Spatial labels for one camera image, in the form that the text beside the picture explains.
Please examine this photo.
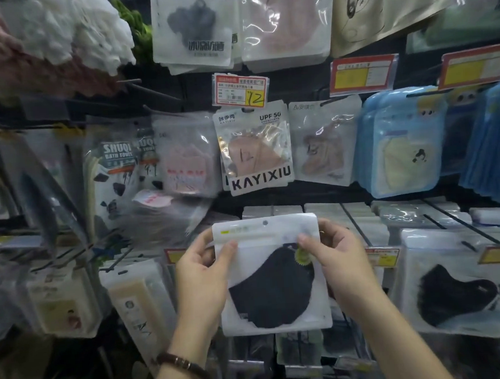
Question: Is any white fluffy item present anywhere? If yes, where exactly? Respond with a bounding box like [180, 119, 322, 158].
[0, 0, 138, 84]

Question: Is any dark beaded bracelet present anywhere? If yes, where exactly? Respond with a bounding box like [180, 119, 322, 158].
[155, 348, 211, 379]

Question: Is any person's right forearm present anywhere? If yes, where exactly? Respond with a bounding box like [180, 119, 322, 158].
[351, 288, 456, 379]

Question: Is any person's right hand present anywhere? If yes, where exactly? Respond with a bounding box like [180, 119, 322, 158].
[295, 214, 386, 322]

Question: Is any clear packet pink mask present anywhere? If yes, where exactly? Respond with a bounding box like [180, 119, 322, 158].
[150, 110, 224, 203]

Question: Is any cream line-drawing mask packet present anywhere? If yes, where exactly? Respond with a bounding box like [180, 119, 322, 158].
[327, 0, 459, 59]

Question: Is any black mask packet green sticker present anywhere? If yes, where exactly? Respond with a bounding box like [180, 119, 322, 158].
[211, 212, 334, 339]

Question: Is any black mask packet pale arc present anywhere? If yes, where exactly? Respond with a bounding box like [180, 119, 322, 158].
[397, 242, 500, 344]

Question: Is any row of small white packets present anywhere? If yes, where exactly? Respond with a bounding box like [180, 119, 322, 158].
[24, 266, 105, 343]

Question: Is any stack of blue cartoon packets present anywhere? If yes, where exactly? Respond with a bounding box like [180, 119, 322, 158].
[451, 78, 500, 211]

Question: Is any row of cream mask packets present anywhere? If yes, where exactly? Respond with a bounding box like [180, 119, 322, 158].
[97, 259, 182, 377]

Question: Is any grey packet pink mask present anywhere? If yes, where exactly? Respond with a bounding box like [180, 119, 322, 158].
[212, 100, 297, 199]

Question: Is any pale blue packet cream mask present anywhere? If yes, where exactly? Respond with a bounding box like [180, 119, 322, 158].
[350, 84, 454, 201]

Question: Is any white red price tag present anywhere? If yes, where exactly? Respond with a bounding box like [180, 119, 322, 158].
[364, 245, 402, 270]

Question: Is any row of clear long packets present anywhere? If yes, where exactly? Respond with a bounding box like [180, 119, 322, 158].
[0, 126, 91, 261]

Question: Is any glossy packet pink mask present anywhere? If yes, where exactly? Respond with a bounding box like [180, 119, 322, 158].
[236, 0, 343, 74]

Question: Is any green fluffy item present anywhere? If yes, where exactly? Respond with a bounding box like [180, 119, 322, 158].
[110, 0, 155, 65]

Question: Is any black white towel packet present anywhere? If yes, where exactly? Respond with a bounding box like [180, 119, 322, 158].
[82, 137, 145, 246]
[134, 131, 165, 194]

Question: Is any white packet grey mask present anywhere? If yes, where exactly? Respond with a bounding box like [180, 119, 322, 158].
[149, 0, 238, 77]

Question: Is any pink bath sponge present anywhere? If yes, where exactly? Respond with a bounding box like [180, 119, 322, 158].
[0, 0, 120, 105]

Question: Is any white packet beige mask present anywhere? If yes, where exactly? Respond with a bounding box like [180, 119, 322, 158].
[287, 93, 369, 191]

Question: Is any person's left hand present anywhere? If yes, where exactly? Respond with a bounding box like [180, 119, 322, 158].
[160, 226, 247, 361]

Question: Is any pale green mask packet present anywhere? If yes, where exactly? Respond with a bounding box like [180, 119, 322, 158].
[403, 0, 500, 55]

